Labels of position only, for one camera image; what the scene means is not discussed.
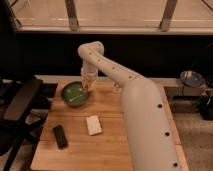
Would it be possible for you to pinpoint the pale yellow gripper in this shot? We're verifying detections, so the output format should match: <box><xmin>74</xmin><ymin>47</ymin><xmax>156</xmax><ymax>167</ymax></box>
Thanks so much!
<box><xmin>81</xmin><ymin>76</ymin><xmax>95</xmax><ymax>92</ymax></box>

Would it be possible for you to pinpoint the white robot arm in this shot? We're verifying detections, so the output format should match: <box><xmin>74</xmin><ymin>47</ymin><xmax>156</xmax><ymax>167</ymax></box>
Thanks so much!
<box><xmin>78</xmin><ymin>41</ymin><xmax>181</xmax><ymax>171</ymax></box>

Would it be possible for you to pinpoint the green ceramic bowl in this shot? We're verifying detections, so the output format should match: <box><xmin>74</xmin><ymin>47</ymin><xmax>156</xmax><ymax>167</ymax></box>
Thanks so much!
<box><xmin>61</xmin><ymin>81</ymin><xmax>91</xmax><ymax>107</ymax></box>

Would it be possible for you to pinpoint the clear glass bottle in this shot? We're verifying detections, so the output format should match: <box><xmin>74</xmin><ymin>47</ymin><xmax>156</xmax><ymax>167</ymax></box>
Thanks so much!
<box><xmin>113</xmin><ymin>82</ymin><xmax>121</xmax><ymax>91</ymax></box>

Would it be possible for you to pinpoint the white sponge block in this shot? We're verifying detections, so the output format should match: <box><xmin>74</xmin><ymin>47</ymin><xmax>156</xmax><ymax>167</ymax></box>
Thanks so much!
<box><xmin>86</xmin><ymin>115</ymin><xmax>102</xmax><ymax>136</ymax></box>

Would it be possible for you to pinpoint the black rectangular block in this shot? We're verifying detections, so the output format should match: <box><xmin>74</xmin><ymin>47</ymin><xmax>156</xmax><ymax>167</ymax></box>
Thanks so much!
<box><xmin>53</xmin><ymin>125</ymin><xmax>68</xmax><ymax>149</ymax></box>

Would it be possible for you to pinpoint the black office chair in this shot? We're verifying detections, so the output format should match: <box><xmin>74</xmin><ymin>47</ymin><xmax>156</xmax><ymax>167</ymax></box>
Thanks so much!
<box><xmin>0</xmin><ymin>78</ymin><xmax>51</xmax><ymax>171</ymax></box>

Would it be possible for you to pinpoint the round blue dish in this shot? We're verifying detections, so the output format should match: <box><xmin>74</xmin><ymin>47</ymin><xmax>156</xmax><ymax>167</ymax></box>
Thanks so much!
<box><xmin>180</xmin><ymin>70</ymin><xmax>205</xmax><ymax>87</ymax></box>

